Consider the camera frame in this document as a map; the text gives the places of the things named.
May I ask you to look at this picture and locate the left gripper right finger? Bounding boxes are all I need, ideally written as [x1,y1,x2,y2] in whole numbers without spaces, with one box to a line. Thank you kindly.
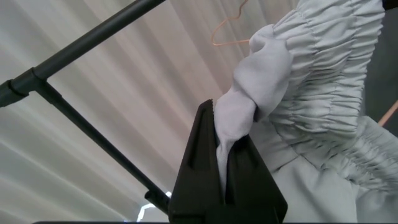
[225,134,289,222]

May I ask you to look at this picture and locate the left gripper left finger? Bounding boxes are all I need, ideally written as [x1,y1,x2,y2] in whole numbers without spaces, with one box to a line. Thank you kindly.
[167,99,226,222]

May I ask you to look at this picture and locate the pale grey shorts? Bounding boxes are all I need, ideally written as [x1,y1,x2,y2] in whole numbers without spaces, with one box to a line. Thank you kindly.
[213,0,398,222]

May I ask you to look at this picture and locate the black clothes rack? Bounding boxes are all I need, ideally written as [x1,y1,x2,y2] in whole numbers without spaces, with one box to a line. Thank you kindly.
[0,0,171,215]

